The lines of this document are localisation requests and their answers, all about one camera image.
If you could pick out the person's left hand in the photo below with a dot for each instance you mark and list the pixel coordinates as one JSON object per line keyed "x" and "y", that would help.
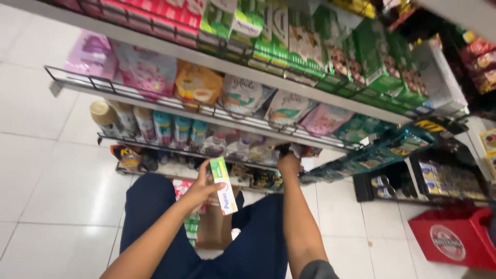
{"x": 197, "y": 190}

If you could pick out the person's right hand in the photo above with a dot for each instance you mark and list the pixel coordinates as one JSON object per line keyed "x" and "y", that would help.
{"x": 289, "y": 166}

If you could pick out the green white toothpaste box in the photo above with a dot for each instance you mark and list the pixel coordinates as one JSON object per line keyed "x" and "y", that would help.
{"x": 224, "y": 190}

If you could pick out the red white toothpaste pack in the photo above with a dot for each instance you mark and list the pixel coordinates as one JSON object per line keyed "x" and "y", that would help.
{"x": 180, "y": 187}

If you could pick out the green white toothpaste packs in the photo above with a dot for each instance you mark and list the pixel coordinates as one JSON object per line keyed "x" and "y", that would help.
{"x": 192, "y": 226}

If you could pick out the brown cardboard carton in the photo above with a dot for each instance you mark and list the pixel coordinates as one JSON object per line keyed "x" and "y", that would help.
{"x": 215, "y": 230}

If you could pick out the person's navy trousers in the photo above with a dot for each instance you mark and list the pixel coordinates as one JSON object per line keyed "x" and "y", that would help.
{"x": 155, "y": 217}

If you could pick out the store shelf rack with goods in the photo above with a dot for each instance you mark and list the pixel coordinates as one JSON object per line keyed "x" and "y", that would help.
{"x": 232, "y": 89}

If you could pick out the person's grey sleeve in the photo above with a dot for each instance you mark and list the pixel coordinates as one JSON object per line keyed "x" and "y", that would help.
{"x": 318, "y": 271}

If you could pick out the black shelf rack with goods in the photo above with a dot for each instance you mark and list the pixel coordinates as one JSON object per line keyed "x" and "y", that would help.
{"x": 445, "y": 170}

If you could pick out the red plastic crate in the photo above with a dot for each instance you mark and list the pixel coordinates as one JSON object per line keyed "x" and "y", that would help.
{"x": 451, "y": 236}

